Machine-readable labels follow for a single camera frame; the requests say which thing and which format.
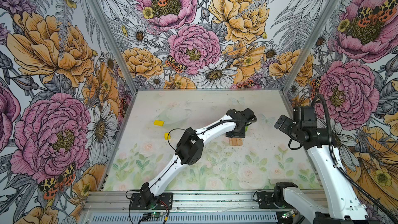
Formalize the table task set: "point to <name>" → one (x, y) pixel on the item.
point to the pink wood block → (236, 139)
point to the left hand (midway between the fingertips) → (235, 137)
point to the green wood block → (246, 128)
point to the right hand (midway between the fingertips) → (286, 131)
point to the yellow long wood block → (159, 123)
